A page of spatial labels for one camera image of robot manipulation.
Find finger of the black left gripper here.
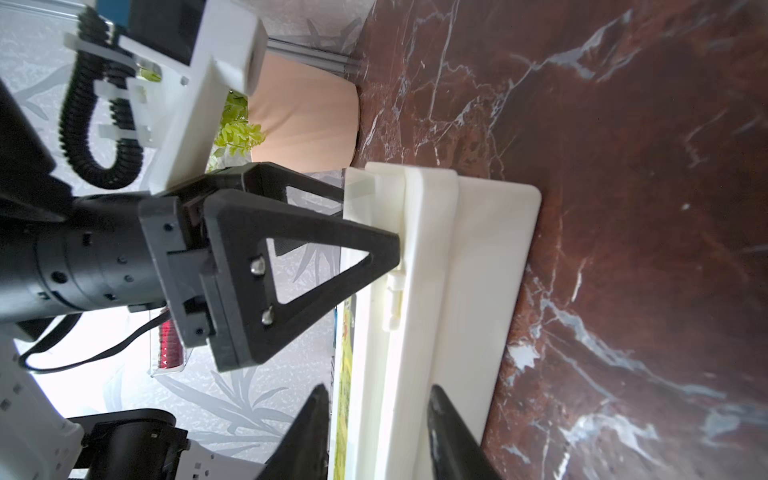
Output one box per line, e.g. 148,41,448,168
202,190,400,372
161,162,344,203

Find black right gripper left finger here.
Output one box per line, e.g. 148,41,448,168
257,384,330,480

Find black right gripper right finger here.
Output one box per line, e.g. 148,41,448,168
427,384,500,480

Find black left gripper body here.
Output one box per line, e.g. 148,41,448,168
0,191,217,349

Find cream dispenser lid yellow label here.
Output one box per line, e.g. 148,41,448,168
328,163,458,479

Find cream dispenser base tray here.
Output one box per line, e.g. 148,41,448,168
429,177,542,441

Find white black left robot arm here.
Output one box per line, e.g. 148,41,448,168
1,92,400,479

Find green white artificial flowers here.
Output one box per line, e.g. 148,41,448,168
206,90,266,173

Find terracotta flower pot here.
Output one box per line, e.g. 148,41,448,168
248,53,360,173

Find clear plastic wall bin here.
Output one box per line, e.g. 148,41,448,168
148,320,192,377

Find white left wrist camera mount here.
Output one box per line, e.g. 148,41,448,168
59,1,268,193

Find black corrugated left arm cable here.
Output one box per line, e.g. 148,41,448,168
58,5,145,191

